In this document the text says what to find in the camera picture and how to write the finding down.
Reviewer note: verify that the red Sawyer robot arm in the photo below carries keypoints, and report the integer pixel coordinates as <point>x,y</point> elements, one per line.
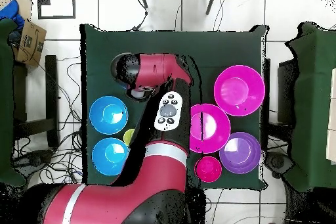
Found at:
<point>162,176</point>

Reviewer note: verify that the large pink bowl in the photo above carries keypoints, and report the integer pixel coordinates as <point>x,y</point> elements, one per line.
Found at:
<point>239,90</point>
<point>212,129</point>

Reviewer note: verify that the plain cardboard box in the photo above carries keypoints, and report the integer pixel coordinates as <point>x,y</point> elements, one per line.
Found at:
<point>26,6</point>

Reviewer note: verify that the large blue bowl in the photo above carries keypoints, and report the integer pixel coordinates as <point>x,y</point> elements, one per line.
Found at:
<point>109,156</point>
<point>108,115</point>

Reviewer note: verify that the black pedestal foot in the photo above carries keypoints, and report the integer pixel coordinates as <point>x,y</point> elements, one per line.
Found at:
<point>278,162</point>
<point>34,159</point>

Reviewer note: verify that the small crimson bowl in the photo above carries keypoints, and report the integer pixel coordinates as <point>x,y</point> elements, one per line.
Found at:
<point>208,169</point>

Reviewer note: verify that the black bench frame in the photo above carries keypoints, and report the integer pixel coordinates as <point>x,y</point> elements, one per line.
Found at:
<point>51,90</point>
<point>287,90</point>

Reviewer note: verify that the yellow cup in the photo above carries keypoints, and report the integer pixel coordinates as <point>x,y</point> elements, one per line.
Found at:
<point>128,137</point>

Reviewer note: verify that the printed cardboard box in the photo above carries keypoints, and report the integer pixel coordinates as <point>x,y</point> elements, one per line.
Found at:
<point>30,48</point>

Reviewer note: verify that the green covered side table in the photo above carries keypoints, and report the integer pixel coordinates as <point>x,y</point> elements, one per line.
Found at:
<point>6,103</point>
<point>312,103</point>

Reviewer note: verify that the purple bowl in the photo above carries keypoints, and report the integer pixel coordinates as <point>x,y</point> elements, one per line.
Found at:
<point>240,153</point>

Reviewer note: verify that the blue cloth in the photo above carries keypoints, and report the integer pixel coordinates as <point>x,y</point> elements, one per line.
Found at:
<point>11,11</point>

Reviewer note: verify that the dark green table cloth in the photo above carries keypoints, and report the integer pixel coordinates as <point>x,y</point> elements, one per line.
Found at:
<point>157,42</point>

